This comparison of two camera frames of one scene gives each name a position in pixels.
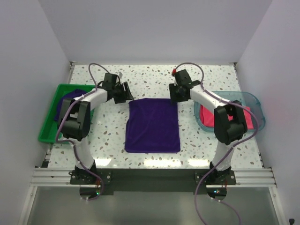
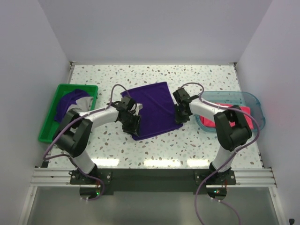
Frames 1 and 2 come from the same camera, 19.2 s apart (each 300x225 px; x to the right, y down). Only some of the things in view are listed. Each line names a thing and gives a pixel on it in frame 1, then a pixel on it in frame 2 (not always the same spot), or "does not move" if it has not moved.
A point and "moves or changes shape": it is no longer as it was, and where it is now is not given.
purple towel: [152, 126] moves or changes shape
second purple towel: [70, 94] does not move
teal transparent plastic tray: [249, 99] does not move
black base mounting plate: [153, 180] does not move
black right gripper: [172, 87] to [180, 120]
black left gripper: [126, 94] to [134, 129]
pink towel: [206, 117] does not move
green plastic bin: [48, 131] does not move
